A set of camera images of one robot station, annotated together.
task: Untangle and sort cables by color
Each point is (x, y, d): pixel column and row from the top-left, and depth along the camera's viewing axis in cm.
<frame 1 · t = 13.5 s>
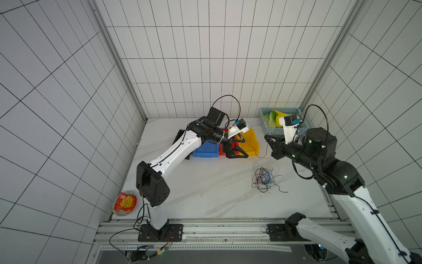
left hand: (240, 149, 70), fingers open
right hand: (258, 137, 60), fingers closed
blue plastic bin: (207, 153, 97), point 5 cm above the table
toy napa cabbage: (275, 115, 116), point 7 cm above the table
red yellow snack bag: (125, 203, 81), point 3 cm above the table
green lettuce toy: (268, 115, 116), point 7 cm above the table

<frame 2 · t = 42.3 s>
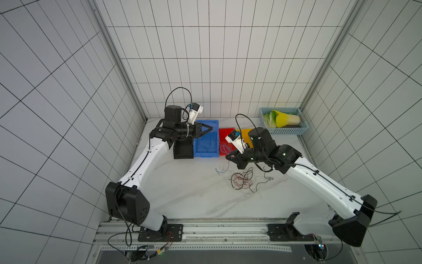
left hand: (208, 131, 74), fingers closed
right hand: (221, 159, 69), fingers closed
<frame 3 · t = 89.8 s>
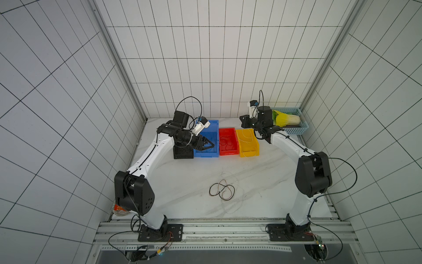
left hand: (206, 146, 78), fingers open
right hand: (234, 116, 91), fingers closed
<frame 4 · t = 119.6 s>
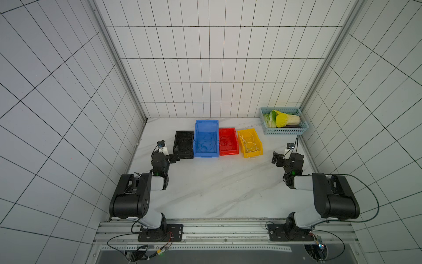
left hand: (169, 149, 94), fingers open
right hand: (277, 150, 95), fingers open
